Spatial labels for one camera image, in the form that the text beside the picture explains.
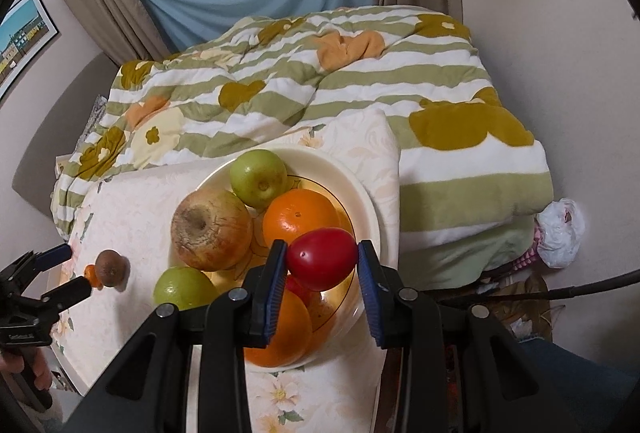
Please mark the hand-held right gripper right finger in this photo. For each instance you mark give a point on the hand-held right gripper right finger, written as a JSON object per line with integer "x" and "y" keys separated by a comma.
{"x": 369, "y": 298}

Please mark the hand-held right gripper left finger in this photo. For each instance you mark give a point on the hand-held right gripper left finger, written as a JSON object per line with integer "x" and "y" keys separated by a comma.
{"x": 276, "y": 285}

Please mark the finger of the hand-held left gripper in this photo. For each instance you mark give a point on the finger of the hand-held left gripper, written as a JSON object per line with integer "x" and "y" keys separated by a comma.
{"x": 67, "y": 295}
{"x": 52, "y": 255}

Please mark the orange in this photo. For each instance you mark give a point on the orange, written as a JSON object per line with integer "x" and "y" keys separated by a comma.
{"x": 91, "y": 274}
{"x": 290, "y": 328}
{"x": 300, "y": 218}

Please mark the red tomato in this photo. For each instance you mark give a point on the red tomato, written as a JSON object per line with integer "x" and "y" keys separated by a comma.
{"x": 322, "y": 258}

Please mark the red yellow apple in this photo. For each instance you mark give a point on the red yellow apple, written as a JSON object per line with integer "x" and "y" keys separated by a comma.
{"x": 210, "y": 230}

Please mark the large green apple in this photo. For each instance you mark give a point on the large green apple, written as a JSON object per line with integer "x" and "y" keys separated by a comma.
{"x": 180, "y": 288}

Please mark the cream patterned plate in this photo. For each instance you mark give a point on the cream patterned plate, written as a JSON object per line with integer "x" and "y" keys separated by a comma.
{"x": 340, "y": 175}

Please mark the person's left hand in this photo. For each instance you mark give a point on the person's left hand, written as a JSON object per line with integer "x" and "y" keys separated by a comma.
{"x": 11, "y": 365}

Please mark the brown kiwi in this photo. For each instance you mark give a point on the brown kiwi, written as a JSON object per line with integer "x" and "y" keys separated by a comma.
{"x": 111, "y": 268}

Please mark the floral tablecloth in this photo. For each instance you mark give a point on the floral tablecloth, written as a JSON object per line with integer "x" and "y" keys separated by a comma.
{"x": 135, "y": 213}

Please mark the small green apple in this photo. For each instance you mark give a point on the small green apple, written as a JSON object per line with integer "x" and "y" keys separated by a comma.
{"x": 257, "y": 178}

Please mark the grey patterned cloth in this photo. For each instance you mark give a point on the grey patterned cloth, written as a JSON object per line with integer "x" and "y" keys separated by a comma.
{"x": 96, "y": 115}

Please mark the brown paper bag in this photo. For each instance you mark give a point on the brown paper bag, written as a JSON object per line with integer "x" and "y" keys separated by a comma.
{"x": 530, "y": 308}

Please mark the white plastic bag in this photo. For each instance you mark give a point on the white plastic bag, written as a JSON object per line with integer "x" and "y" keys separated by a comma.
{"x": 562, "y": 233}

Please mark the striped floral blanket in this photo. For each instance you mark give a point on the striped floral blanket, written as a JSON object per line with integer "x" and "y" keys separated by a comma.
{"x": 360, "y": 78}

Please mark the framed wall picture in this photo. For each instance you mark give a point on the framed wall picture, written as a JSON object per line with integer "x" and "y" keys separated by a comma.
{"x": 27, "y": 38}

